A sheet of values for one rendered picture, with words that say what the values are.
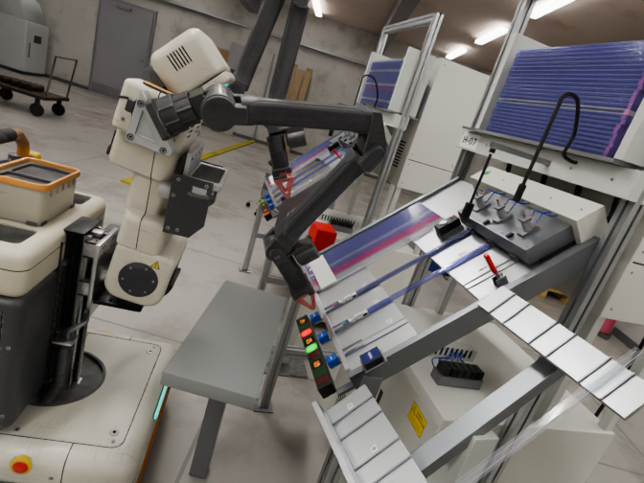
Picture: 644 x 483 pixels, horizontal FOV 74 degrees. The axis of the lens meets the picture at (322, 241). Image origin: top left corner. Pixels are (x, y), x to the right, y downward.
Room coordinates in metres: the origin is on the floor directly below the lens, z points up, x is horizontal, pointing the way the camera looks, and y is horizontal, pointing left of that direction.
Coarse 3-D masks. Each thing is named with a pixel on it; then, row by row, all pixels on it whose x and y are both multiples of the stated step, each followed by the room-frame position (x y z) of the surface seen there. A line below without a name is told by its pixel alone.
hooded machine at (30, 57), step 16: (0, 0) 9.62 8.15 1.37; (16, 0) 9.61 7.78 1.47; (32, 0) 10.00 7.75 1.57; (0, 16) 9.57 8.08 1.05; (16, 16) 9.61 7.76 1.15; (32, 16) 9.83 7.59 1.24; (0, 32) 9.57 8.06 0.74; (16, 32) 9.57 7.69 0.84; (32, 32) 9.73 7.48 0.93; (48, 32) 10.23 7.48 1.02; (0, 48) 9.57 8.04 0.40; (16, 48) 9.57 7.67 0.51; (32, 48) 9.77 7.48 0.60; (0, 64) 9.61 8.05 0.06; (16, 64) 9.56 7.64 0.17; (32, 64) 9.81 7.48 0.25
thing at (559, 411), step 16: (640, 352) 0.66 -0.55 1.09; (608, 368) 0.65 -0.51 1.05; (624, 368) 0.65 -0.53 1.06; (592, 384) 0.63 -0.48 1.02; (576, 400) 0.62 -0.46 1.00; (544, 416) 0.61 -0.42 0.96; (560, 416) 0.61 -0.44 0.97; (528, 432) 0.59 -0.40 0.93; (512, 448) 0.58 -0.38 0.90; (480, 464) 0.57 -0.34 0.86; (496, 464) 0.57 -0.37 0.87; (464, 480) 0.55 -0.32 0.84
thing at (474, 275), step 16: (448, 192) 1.66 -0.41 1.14; (464, 192) 1.61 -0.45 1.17; (432, 208) 1.59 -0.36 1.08; (448, 208) 1.54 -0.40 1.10; (464, 224) 1.40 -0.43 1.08; (416, 240) 1.42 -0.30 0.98; (432, 240) 1.38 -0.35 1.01; (464, 240) 1.31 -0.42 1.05; (480, 240) 1.28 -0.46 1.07; (432, 256) 1.29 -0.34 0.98; (448, 256) 1.26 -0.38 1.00; (480, 256) 1.20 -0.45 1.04; (496, 256) 1.18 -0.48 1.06; (448, 272) 1.18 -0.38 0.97; (464, 272) 1.16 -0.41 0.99; (480, 272) 1.13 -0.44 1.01; (512, 272) 1.09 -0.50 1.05; (528, 272) 1.06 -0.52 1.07; (480, 288) 1.07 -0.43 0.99
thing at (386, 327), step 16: (368, 272) 1.34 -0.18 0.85; (336, 288) 1.32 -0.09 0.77; (352, 288) 1.28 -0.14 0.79; (352, 304) 1.21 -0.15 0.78; (368, 304) 1.18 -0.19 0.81; (336, 320) 1.16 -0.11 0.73; (368, 320) 1.11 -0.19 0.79; (384, 320) 1.08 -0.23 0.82; (400, 320) 1.06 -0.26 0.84; (336, 336) 1.09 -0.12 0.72; (352, 336) 1.06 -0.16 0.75; (368, 336) 1.04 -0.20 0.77; (384, 336) 1.02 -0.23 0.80; (400, 336) 1.00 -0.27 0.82; (352, 352) 1.00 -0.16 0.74; (352, 368) 0.95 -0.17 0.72
